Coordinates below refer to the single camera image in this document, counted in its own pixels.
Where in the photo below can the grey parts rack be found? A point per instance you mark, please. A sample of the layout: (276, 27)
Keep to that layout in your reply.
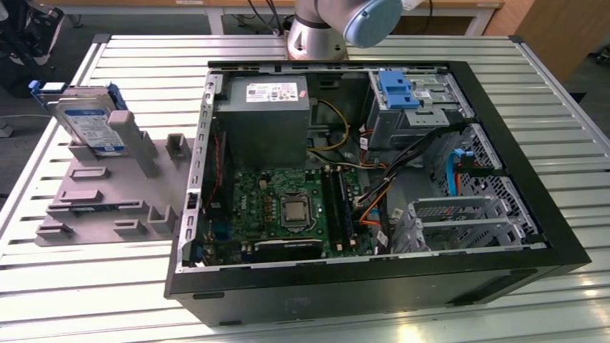
(120, 200)

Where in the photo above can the metal disk bay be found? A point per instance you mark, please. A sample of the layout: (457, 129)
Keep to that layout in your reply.
(511, 218)

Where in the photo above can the wooden workbench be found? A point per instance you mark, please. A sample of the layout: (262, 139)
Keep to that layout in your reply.
(144, 3)

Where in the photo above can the black RAM stick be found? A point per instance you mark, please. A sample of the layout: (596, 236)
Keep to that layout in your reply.
(345, 207)

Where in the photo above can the green motherboard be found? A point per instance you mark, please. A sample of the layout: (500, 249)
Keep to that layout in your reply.
(253, 207)

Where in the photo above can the grey power supply unit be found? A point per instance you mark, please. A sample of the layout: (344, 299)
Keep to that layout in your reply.
(262, 135)

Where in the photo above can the black graphics card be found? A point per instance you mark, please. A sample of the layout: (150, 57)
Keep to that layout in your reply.
(286, 250)

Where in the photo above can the silver CPU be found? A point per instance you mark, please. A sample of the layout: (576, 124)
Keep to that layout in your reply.
(297, 211)

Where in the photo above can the grey floor box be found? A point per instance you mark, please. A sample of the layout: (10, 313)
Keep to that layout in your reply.
(6, 130)

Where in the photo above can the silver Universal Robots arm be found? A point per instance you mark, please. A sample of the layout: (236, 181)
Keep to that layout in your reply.
(310, 39)

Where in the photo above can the hard disk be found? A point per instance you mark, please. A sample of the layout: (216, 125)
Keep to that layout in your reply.
(89, 125)

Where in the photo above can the metal optical drive cage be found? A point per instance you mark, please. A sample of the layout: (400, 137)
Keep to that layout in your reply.
(424, 118)

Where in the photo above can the wooden cabinet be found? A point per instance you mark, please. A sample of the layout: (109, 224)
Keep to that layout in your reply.
(548, 28)

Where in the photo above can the black PC case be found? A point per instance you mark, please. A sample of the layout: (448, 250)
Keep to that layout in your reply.
(381, 293)

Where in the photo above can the blue drive latch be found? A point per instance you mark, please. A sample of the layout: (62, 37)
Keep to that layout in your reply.
(399, 93)

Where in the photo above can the black mesh waste bin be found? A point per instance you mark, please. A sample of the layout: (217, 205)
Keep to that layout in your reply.
(25, 84)

